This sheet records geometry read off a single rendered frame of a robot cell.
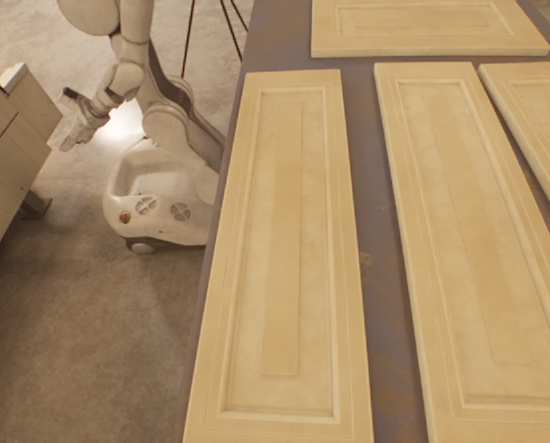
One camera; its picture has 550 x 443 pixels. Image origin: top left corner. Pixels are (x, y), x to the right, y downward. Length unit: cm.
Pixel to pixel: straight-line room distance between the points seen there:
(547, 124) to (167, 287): 151
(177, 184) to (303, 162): 112
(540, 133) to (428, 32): 35
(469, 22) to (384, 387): 78
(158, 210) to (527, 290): 128
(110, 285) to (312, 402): 152
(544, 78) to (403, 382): 61
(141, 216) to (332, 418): 121
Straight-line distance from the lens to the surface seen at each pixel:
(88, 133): 111
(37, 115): 221
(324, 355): 39
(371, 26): 86
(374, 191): 51
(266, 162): 52
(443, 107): 65
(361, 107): 64
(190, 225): 146
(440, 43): 82
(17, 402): 190
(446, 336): 42
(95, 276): 188
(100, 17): 106
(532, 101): 74
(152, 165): 172
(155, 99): 122
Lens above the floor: 144
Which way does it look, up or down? 56 degrees down
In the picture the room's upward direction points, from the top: 8 degrees counter-clockwise
